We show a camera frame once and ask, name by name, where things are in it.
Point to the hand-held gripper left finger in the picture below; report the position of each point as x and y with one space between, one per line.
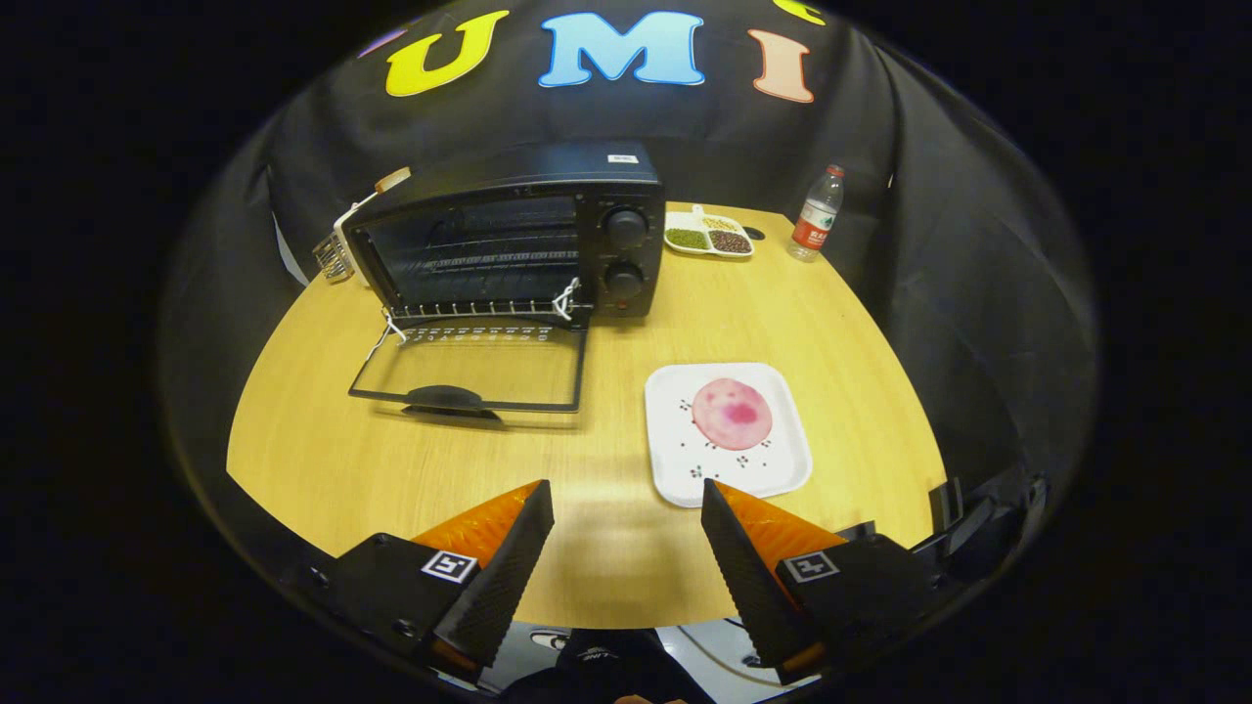
504 587

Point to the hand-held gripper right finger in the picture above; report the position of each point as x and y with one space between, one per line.
748 587

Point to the white square plate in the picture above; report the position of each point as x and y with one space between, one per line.
675 460

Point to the pink round food slice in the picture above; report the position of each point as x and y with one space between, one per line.
732 414

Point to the black toaster oven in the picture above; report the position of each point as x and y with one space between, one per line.
518 176

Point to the white pop-up toaster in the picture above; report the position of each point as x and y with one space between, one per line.
350 217

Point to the white divided bean dish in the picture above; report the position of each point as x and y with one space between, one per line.
709 235

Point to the plastic water bottle red label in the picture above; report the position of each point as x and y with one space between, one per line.
817 220

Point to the brown bread slice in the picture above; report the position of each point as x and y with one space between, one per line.
393 180

